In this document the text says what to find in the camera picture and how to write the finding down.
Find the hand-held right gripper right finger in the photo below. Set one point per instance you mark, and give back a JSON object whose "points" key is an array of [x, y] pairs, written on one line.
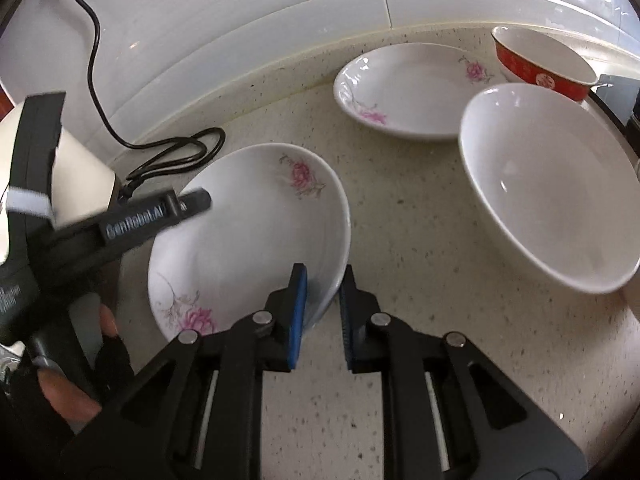
{"points": [[346, 320]]}

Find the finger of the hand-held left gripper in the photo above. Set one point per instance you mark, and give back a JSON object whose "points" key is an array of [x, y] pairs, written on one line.
{"points": [[192, 201]]}

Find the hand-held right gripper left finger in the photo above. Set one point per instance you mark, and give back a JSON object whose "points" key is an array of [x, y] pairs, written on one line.
{"points": [[299, 310]]}

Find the white floral plate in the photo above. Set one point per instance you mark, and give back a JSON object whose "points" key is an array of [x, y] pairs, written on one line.
{"points": [[250, 240], [410, 90]]}

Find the plain white bowl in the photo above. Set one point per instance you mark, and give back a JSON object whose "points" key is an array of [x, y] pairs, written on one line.
{"points": [[540, 180]]}

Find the person's left hand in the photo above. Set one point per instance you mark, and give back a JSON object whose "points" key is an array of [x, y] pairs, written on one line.
{"points": [[112, 360]]}

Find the beige kitchen appliance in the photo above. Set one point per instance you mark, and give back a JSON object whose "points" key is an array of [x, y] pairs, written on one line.
{"points": [[80, 170]]}

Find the red and white bowl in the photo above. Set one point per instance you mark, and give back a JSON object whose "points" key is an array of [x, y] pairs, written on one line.
{"points": [[540, 55]]}

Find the black stove top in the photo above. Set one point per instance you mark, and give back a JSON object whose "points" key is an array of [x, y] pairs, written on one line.
{"points": [[617, 95]]}

